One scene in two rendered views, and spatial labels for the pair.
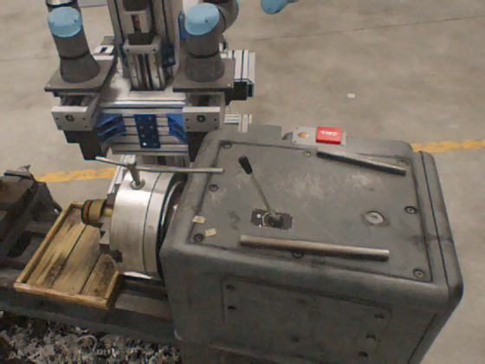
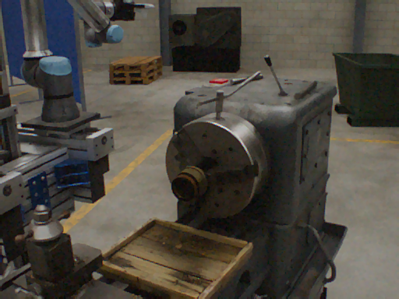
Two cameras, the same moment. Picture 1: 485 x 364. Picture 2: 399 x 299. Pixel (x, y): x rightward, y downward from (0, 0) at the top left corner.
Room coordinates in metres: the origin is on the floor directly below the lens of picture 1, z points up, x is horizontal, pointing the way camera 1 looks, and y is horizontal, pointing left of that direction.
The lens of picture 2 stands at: (0.56, 1.41, 1.57)
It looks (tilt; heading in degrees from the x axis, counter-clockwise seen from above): 19 degrees down; 282
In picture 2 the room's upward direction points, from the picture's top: 1 degrees counter-clockwise
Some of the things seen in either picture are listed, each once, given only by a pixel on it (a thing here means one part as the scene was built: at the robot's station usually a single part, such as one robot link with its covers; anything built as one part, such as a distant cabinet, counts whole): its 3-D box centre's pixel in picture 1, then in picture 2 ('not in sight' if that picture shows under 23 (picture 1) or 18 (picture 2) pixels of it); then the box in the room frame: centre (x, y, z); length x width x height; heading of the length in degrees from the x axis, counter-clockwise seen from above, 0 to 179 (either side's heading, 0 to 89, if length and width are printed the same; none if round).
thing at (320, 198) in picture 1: (296, 241); (259, 137); (0.67, -0.25, 1.06); 0.59 x 0.48 x 0.39; 71
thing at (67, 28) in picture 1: (67, 30); not in sight; (1.53, 0.41, 1.33); 0.13 x 0.12 x 0.14; 10
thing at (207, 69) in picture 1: (203, 60); (59, 105); (1.43, -0.08, 1.21); 0.15 x 0.15 x 0.10
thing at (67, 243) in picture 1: (87, 249); (174, 257); (0.87, 0.37, 0.89); 0.36 x 0.30 x 0.04; 161
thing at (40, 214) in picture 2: not in sight; (41, 212); (1.06, 0.69, 1.17); 0.04 x 0.04 x 0.03
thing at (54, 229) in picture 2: not in sight; (44, 226); (1.06, 0.69, 1.13); 0.08 x 0.08 x 0.03
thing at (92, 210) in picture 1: (101, 213); (190, 183); (0.83, 0.28, 1.08); 0.09 x 0.09 x 0.09; 72
